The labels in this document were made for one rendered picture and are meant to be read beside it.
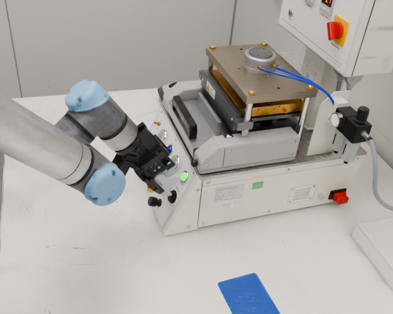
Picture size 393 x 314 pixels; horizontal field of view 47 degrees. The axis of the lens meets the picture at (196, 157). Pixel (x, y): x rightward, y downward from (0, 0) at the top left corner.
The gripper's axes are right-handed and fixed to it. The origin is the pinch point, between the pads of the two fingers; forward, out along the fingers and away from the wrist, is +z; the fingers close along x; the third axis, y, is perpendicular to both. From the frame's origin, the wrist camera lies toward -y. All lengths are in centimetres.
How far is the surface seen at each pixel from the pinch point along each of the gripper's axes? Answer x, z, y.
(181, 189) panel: -1.1, 0.8, 3.8
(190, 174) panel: -1.4, -1.6, 7.9
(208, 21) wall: 154, 53, 46
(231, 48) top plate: 23.3, -7.6, 34.1
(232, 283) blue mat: -22.4, 14.1, 2.4
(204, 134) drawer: 6.0, -3.3, 15.8
